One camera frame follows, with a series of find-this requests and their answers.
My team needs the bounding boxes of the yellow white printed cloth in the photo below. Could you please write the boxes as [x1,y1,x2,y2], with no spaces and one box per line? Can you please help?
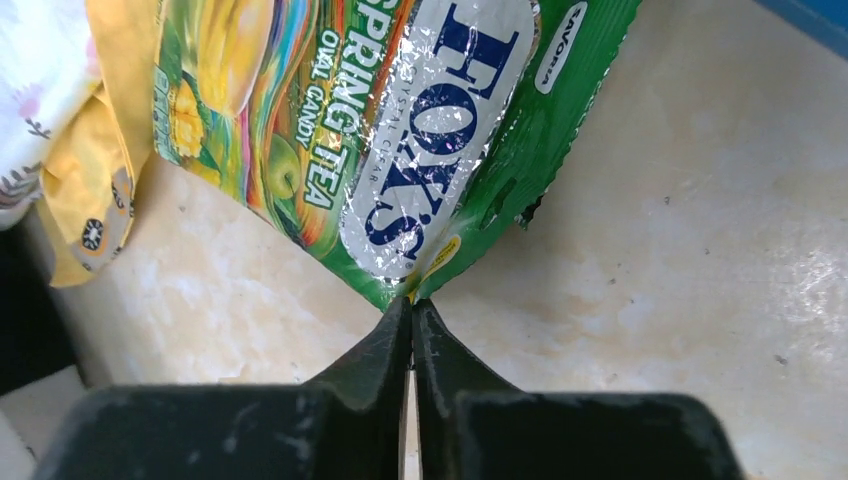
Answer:
[1,1,157,288]

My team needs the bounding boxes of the black white checkered pillow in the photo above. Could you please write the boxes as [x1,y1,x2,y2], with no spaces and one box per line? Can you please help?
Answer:
[1,227,77,395]

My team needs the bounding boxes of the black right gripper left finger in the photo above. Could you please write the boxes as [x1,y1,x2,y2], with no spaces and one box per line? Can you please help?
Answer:
[34,297,412,479]

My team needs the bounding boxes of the green yellow candy bag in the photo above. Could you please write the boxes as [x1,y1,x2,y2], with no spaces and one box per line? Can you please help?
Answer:
[153,1,639,309]

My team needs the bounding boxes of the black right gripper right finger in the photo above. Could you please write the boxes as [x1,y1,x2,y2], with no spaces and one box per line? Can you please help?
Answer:
[411,301,743,479]

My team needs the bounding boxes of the blue yellow pink shelf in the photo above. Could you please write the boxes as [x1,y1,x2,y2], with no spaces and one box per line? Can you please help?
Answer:
[757,0,848,60]

